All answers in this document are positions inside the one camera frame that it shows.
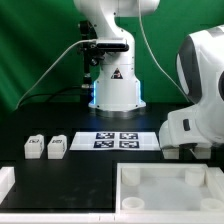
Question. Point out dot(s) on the white square table top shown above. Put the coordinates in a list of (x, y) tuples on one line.
[(169, 187)]

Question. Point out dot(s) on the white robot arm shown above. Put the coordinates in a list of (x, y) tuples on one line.
[(199, 63)]

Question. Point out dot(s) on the white sheet with tags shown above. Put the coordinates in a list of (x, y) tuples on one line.
[(132, 141)]

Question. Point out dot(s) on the white left obstacle block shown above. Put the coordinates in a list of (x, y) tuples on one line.
[(7, 180)]

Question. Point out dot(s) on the black camera on stand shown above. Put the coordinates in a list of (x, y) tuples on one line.
[(93, 54)]

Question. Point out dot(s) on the white front rail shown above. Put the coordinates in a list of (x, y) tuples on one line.
[(107, 219)]

